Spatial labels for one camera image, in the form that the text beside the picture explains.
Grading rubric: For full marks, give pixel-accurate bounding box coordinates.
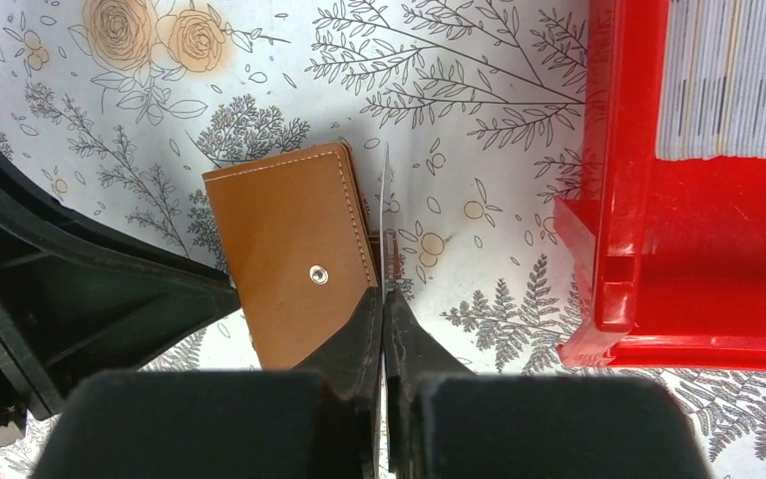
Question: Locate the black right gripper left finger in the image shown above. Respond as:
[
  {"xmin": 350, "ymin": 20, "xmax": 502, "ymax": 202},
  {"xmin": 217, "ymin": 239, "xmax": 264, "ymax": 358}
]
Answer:
[{"xmin": 294, "ymin": 287, "xmax": 383, "ymax": 478}]

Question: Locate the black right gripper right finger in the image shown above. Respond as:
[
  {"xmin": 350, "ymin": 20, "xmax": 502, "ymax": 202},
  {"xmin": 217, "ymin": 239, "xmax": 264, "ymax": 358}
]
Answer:
[{"xmin": 382, "ymin": 289, "xmax": 474, "ymax": 478}]

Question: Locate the floral table mat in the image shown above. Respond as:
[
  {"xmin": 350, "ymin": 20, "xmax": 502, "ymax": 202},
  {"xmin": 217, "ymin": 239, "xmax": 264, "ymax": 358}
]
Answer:
[{"xmin": 0, "ymin": 0, "xmax": 766, "ymax": 479}]

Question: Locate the stack of credit cards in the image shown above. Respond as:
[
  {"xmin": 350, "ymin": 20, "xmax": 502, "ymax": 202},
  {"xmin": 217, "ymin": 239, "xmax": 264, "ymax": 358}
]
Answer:
[{"xmin": 655, "ymin": 0, "xmax": 766, "ymax": 161}]

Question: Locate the brown leather card holder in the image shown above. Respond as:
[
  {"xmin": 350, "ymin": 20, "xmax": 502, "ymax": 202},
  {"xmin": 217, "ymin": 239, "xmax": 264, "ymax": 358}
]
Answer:
[{"xmin": 202, "ymin": 142, "xmax": 378, "ymax": 369}]

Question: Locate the black VIP credit card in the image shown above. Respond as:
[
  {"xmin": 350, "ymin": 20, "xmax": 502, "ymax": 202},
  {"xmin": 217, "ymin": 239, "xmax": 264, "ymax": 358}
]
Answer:
[{"xmin": 379, "ymin": 143, "xmax": 395, "ymax": 295}]

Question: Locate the red plastic bin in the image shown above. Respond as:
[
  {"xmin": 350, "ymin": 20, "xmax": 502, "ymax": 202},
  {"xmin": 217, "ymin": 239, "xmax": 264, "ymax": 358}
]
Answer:
[{"xmin": 554, "ymin": 1, "xmax": 766, "ymax": 371}]

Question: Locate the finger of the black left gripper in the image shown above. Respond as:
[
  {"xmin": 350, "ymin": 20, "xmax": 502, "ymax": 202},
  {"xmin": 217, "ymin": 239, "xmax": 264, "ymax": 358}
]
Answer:
[{"xmin": 0, "ymin": 152, "xmax": 239, "ymax": 443}]

